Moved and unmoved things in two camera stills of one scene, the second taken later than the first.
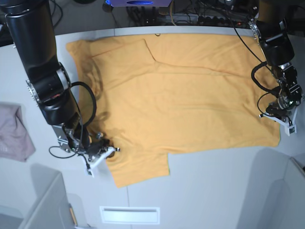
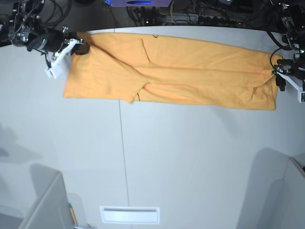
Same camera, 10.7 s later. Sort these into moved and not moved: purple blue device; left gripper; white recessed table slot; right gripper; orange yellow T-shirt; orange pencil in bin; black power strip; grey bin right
Moved: right gripper; left gripper; orange yellow T-shirt
Not moved: white recessed table slot; black power strip; purple blue device; grey bin right; orange pencil in bin
